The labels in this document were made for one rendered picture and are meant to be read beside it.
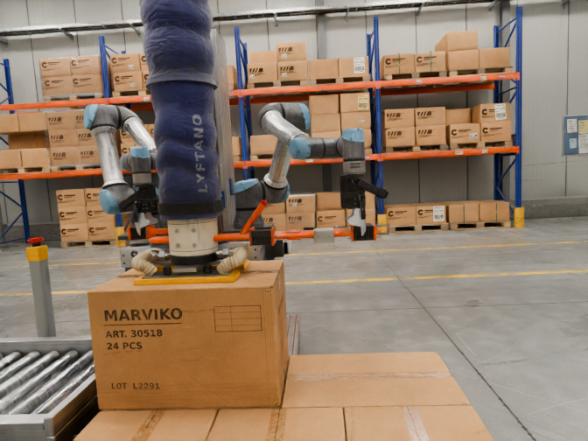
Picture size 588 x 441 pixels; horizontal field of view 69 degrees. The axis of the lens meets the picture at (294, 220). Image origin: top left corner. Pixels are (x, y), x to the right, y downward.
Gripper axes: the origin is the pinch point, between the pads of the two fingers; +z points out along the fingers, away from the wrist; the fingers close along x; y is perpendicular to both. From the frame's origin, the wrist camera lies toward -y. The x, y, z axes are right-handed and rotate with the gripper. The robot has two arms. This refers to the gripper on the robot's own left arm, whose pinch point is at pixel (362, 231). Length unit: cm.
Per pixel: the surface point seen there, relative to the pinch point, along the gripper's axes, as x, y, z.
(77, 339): -30, 126, 48
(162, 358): 20, 67, 35
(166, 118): 11, 63, -41
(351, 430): 33, 9, 53
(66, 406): 28, 96, 47
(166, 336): 20, 65, 28
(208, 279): 15, 52, 11
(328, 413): 24, 15, 53
